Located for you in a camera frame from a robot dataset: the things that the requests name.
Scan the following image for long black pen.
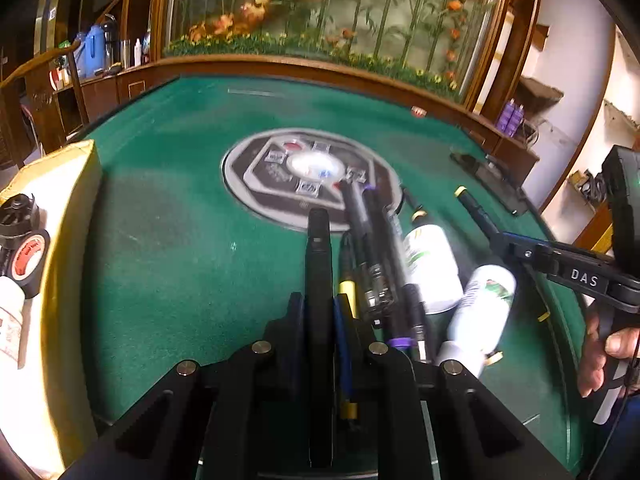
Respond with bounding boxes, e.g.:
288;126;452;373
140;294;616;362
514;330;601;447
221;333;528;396
340;179;390;328

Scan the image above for wooden chair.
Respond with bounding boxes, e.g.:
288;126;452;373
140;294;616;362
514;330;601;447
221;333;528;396
1;39;89;168

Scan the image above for blue thermos jug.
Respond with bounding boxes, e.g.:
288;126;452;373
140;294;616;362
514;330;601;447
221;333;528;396
74;25;105;79

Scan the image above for black marker pen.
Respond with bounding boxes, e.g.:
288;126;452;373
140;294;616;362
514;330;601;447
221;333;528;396
398;231;433;364

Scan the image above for black tape roll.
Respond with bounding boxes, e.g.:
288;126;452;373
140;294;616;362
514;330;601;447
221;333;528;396
9;230;51;299

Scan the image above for round table centre panel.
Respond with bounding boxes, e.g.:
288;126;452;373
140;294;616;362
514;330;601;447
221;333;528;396
221;127;402;233

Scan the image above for purple bottles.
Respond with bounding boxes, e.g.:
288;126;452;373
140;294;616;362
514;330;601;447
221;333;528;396
496;100;524;138

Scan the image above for person's right hand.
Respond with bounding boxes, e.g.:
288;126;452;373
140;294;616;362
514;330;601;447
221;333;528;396
577;306;639;398

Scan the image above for black smartphone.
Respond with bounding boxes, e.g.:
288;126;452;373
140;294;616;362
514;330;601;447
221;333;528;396
450;152;528;217

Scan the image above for white plastic bottle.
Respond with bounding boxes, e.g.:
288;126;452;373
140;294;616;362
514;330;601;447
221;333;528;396
404;206;463;315

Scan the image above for black marker yellow cap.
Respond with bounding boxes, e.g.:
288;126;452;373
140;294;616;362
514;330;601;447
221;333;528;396
454;185;500;242

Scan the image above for small red white object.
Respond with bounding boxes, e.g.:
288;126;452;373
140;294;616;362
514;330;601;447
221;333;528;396
411;106;427;118

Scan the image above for yellow white tray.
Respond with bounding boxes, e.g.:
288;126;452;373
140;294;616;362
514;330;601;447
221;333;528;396
1;140;102;479

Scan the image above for flower planter display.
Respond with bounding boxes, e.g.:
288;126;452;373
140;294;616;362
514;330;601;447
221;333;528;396
162;0;499;102

